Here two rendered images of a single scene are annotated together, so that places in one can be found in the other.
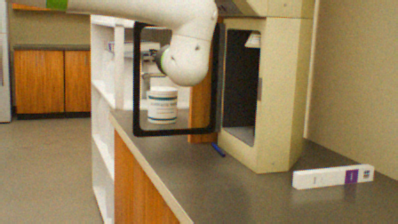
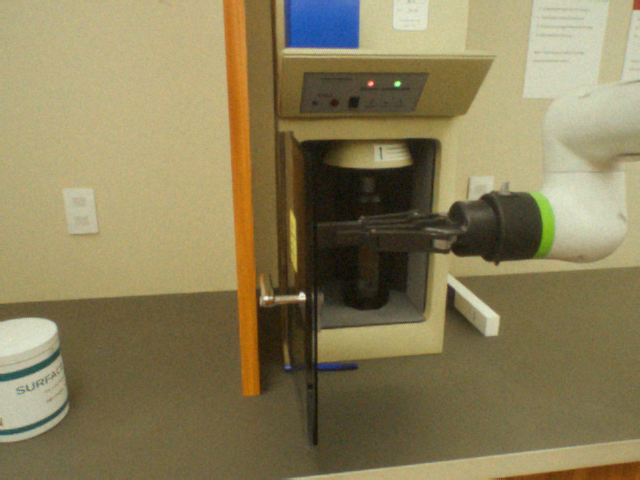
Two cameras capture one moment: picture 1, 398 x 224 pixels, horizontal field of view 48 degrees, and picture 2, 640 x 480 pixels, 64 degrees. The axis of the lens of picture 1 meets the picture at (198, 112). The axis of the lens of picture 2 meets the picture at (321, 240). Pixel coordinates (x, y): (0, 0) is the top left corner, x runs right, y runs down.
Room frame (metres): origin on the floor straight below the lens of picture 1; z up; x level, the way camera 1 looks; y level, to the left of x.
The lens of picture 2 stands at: (1.35, 0.77, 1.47)
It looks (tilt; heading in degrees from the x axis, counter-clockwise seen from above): 17 degrees down; 281
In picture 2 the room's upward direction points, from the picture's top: straight up
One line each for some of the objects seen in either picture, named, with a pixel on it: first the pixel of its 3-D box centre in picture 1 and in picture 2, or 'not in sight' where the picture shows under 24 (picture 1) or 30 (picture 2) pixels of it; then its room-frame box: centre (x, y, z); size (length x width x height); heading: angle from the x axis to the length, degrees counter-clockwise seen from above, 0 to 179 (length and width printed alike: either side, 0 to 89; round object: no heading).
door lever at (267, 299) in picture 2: not in sight; (279, 289); (1.54, 0.16, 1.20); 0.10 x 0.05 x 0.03; 110
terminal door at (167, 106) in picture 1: (176, 79); (295, 275); (1.53, 0.08, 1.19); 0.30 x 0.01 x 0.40; 110
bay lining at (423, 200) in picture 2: (272, 84); (354, 219); (1.49, -0.25, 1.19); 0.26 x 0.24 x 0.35; 20
